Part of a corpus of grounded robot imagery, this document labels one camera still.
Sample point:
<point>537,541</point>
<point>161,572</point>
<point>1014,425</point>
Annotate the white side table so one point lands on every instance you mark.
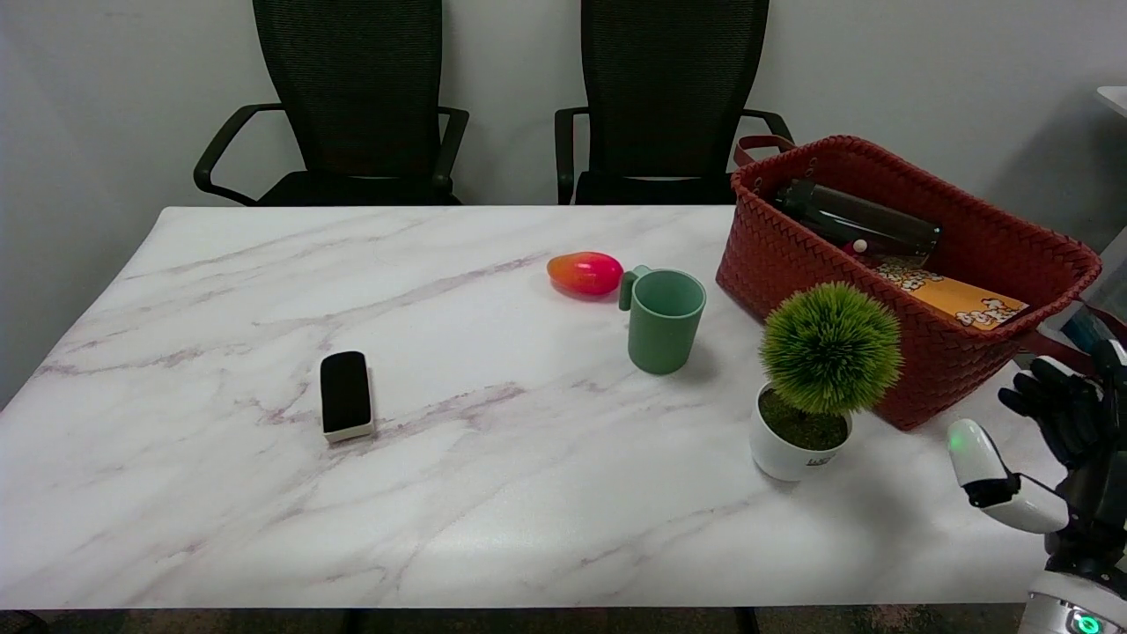
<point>1116,97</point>

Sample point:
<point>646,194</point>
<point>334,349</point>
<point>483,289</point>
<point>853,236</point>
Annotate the orange popcorn box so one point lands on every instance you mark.
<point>960,299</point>

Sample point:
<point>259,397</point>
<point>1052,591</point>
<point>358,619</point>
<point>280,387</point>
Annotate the black mesh office chair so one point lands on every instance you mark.
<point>352,79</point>
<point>660,79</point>

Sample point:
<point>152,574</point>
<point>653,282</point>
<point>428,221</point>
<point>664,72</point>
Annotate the black bottle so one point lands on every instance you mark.
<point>867,220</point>

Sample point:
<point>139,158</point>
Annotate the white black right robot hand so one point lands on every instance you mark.
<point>1092,493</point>

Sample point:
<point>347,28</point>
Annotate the red orange toy mango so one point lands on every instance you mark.
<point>585,272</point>

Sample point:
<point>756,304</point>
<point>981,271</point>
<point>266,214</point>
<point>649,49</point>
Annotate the green mug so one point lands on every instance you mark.
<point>662,321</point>

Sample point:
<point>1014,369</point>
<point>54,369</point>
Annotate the small red white cap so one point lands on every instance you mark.
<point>859,246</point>

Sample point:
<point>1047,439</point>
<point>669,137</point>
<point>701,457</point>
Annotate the blue white floor object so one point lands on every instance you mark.
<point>1079,333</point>

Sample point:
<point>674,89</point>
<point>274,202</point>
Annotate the black whiteboard eraser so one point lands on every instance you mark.
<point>344,392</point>

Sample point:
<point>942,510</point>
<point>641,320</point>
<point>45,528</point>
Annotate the red woven basket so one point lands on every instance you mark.
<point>933,361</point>

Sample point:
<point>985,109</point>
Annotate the green ball plant white pot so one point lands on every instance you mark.
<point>828,348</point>

